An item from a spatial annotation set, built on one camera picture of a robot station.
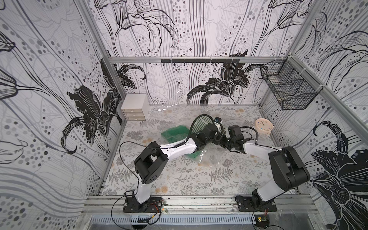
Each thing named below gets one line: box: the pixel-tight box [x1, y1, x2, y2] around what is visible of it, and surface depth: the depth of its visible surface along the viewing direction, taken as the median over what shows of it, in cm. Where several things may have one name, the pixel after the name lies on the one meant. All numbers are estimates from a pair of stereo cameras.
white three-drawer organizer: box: [120, 93, 150, 121], surface depth 107 cm
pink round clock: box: [254, 117, 275, 135], surface depth 104 cm
